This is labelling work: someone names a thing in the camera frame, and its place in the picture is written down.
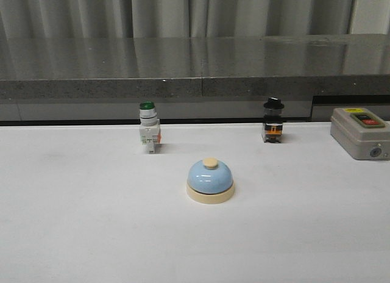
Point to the grey curtain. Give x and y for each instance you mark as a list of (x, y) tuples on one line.
[(172, 18)]

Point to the grey stone counter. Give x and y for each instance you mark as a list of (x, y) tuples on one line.
[(96, 80)]

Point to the grey on/off switch box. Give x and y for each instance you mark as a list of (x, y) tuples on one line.
[(363, 134)]

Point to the green push button switch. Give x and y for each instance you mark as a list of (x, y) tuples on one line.
[(150, 132)]

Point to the blue and cream call bell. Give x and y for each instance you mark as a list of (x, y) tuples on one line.
[(210, 181)]

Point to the black rotary selector switch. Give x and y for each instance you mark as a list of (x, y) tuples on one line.
[(272, 128)]

